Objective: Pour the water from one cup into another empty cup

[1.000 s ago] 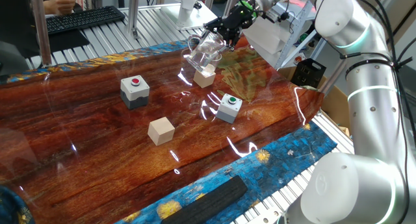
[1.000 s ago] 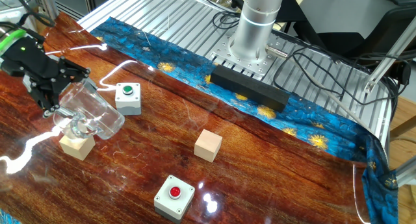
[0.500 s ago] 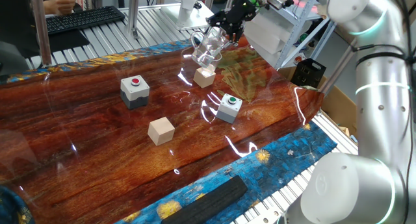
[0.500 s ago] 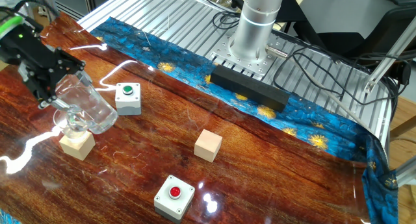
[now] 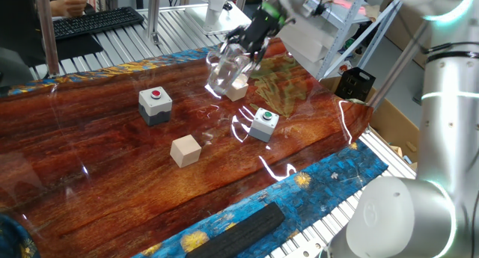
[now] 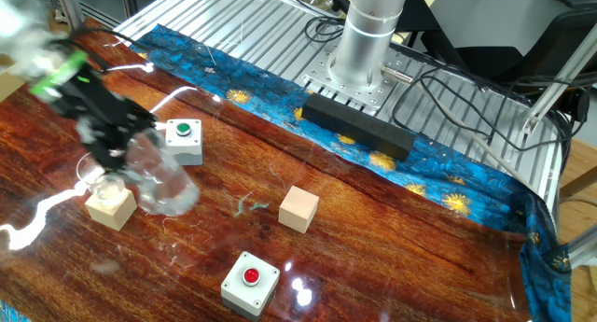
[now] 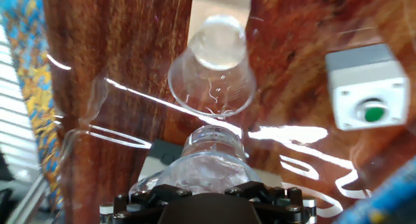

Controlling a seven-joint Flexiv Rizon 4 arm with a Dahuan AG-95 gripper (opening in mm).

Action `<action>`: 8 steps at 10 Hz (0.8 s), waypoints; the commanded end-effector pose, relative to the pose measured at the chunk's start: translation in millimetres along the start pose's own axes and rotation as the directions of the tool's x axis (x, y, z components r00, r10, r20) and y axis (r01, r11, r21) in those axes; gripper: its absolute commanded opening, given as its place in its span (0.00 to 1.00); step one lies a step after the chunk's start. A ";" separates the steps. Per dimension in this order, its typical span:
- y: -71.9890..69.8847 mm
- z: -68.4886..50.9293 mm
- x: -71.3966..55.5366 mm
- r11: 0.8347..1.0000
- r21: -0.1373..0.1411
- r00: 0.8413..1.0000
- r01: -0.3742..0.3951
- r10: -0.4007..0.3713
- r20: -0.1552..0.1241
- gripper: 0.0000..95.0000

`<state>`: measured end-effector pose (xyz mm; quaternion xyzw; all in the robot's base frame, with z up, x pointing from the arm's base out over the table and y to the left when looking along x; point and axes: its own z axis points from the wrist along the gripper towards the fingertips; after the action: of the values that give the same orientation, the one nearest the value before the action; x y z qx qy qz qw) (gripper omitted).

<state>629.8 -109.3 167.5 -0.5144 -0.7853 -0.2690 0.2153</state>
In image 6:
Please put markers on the black foam bar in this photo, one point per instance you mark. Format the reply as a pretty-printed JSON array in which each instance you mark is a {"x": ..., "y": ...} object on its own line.
[{"x": 359, "y": 126}]

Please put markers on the black office chair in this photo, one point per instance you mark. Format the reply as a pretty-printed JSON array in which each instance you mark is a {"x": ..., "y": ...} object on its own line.
[{"x": 513, "y": 42}]

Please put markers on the clear empty plastic cup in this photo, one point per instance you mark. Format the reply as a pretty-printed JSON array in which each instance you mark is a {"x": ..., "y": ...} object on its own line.
[{"x": 105, "y": 186}]

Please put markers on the glossy wood grain mat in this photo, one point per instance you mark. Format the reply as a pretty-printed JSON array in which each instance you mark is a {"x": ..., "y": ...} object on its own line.
[{"x": 420, "y": 266}]

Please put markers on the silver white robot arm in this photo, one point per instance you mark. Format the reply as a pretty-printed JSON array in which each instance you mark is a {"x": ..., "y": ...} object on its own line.
[{"x": 368, "y": 32}]

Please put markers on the aluminium frame post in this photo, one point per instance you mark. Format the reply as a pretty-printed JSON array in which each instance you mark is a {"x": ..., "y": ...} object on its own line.
[{"x": 70, "y": 4}]

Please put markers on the clear mug with water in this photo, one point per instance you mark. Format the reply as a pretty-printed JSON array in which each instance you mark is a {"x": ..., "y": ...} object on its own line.
[{"x": 163, "y": 182}]

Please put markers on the blue starry tablecloth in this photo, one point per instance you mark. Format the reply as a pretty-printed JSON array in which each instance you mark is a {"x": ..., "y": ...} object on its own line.
[{"x": 466, "y": 177}]

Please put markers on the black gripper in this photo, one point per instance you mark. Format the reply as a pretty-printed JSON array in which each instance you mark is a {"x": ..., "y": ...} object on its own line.
[{"x": 98, "y": 109}]

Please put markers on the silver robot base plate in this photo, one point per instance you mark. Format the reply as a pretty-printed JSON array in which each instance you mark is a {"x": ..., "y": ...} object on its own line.
[{"x": 317, "y": 81}]

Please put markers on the brown cardboard box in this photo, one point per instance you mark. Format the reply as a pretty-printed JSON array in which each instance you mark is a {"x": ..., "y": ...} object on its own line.
[{"x": 9, "y": 86}]

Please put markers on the aluminium frame beam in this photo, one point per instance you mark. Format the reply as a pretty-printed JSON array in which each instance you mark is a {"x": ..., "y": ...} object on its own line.
[{"x": 555, "y": 84}]

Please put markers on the light wooden cube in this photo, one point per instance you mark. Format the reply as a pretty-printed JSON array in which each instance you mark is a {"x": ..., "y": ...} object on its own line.
[
  {"x": 298, "y": 210},
  {"x": 112, "y": 214}
]

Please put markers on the red push button box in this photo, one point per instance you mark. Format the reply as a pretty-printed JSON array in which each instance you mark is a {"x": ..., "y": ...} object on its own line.
[{"x": 249, "y": 284}]

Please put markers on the green push button box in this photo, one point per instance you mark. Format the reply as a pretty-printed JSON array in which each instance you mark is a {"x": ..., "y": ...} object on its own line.
[{"x": 184, "y": 142}]

